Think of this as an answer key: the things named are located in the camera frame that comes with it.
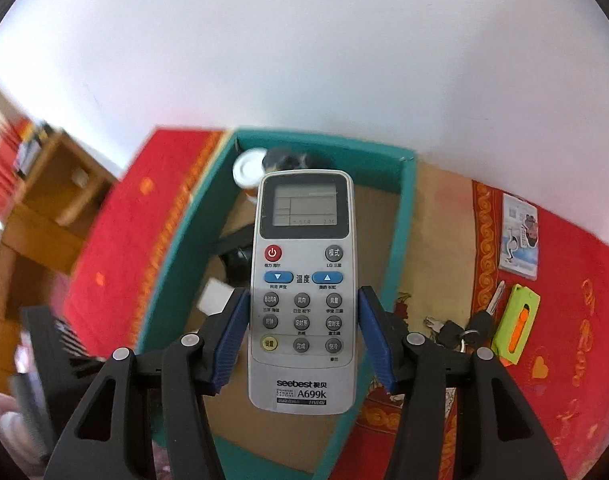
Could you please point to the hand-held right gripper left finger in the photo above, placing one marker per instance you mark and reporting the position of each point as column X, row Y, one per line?
column 232, row 335

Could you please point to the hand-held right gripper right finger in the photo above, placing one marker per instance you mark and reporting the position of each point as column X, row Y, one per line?
column 377, row 335

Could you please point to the teal cardboard box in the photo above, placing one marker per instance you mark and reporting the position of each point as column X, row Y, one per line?
column 184, row 260

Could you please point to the white remote control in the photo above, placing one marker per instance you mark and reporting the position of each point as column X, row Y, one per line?
column 304, row 280

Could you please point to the key bunch with black fobs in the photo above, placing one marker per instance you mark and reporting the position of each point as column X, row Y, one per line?
column 459, row 332

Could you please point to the wooden shelf unit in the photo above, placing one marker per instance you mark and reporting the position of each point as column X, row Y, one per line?
column 44, row 210

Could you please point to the green orange utility knife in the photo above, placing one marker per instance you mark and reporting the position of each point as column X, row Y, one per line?
column 516, row 327

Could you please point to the white lidded jar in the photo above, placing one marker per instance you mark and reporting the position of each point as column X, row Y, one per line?
column 249, row 167

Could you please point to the white printed card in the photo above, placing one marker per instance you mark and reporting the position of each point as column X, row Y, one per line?
column 521, row 237

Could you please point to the dark round object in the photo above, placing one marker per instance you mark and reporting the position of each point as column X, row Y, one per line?
column 289, row 159

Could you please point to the row of red booklets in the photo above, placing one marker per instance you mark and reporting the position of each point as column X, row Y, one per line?
column 4, row 165

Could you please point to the red printed tablecloth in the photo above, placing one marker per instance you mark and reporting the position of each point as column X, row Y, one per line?
column 574, row 310

